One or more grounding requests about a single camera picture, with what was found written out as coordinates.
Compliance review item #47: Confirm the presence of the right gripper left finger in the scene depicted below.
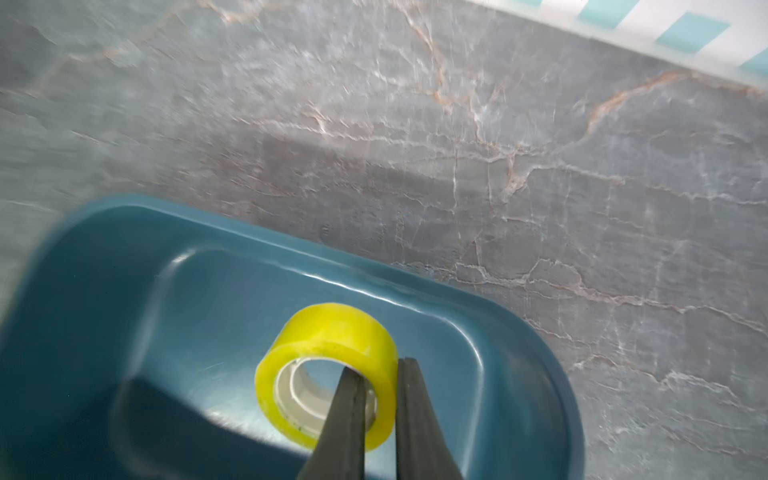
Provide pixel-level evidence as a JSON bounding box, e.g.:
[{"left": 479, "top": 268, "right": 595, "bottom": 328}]
[{"left": 297, "top": 368, "right": 367, "bottom": 480}]

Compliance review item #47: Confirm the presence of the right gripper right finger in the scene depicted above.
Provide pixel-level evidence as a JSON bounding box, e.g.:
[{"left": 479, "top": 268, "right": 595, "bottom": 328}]
[{"left": 396, "top": 358, "right": 463, "bottom": 480}]

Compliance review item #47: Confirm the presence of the yellow tape roll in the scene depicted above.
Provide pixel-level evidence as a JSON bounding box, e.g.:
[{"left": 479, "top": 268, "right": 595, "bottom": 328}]
[{"left": 254, "top": 303, "right": 398, "bottom": 452}]

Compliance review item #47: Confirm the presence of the teal plastic storage box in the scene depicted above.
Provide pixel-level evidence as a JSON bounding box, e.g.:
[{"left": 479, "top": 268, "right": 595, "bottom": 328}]
[{"left": 1, "top": 196, "right": 585, "bottom": 479}]

